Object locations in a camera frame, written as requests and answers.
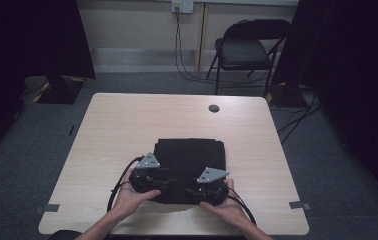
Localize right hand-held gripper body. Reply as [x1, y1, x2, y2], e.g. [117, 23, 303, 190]
[196, 166, 230, 206]

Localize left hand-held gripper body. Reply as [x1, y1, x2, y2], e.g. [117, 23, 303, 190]
[129, 152, 161, 194]

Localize black pants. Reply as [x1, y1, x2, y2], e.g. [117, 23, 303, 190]
[152, 138, 227, 205]

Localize person's right hand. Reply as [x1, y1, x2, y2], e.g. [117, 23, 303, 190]
[199, 178, 245, 228]

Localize person's left hand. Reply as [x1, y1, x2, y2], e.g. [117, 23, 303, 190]
[112, 168, 162, 218]

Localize person's dark-clothed leg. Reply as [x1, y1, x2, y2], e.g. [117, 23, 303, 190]
[47, 229, 82, 240]

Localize black folding chair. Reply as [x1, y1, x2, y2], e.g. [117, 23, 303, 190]
[206, 18, 291, 96]

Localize black curtain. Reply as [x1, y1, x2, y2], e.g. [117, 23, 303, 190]
[271, 0, 378, 212]
[0, 0, 97, 168]

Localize left hand-held gripper cable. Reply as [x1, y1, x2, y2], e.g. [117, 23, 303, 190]
[106, 155, 145, 213]

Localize hand-held gripper cable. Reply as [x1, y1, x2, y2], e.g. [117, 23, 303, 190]
[106, 155, 145, 213]
[226, 187, 257, 225]

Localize right hand-held gripper cable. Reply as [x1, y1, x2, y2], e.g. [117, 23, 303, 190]
[226, 187, 257, 225]

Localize black floor cables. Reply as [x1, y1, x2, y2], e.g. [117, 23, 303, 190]
[276, 89, 323, 145]

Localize black stand base plate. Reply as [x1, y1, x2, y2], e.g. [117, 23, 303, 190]
[36, 74, 86, 105]
[265, 83, 309, 108]

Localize black wall outlet cable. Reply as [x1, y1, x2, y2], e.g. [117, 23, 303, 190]
[174, 11, 269, 86]

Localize white wall outlet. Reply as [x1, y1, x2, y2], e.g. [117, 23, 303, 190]
[171, 0, 195, 14]

